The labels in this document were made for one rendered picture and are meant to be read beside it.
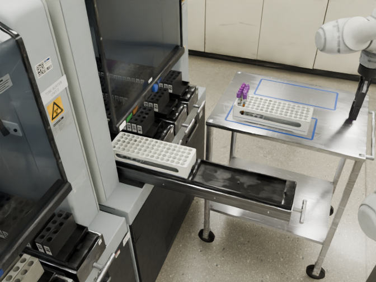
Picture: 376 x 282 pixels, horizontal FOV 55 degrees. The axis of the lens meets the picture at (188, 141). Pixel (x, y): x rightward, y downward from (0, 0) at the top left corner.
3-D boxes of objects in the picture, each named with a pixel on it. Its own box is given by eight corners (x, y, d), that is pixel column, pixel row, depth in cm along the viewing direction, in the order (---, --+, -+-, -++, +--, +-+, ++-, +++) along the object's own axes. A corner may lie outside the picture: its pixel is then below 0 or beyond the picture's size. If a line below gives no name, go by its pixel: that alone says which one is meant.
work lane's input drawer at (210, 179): (100, 175, 135) (97, 157, 129) (118, 152, 145) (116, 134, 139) (302, 230, 115) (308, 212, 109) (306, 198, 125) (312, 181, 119)
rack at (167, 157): (109, 160, 131) (106, 147, 127) (122, 144, 138) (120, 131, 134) (186, 181, 123) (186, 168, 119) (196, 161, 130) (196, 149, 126)
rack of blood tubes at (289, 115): (231, 118, 147) (232, 105, 143) (238, 105, 154) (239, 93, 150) (306, 135, 138) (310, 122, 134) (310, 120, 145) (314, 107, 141)
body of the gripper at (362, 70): (360, 56, 134) (353, 79, 140) (359, 67, 128) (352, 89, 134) (382, 60, 132) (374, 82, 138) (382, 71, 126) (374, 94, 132)
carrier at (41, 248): (65, 222, 108) (60, 208, 104) (71, 224, 108) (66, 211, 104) (40, 254, 100) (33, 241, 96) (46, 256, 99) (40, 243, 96)
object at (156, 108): (165, 99, 158) (164, 87, 155) (169, 100, 158) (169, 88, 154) (154, 113, 150) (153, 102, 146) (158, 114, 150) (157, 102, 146)
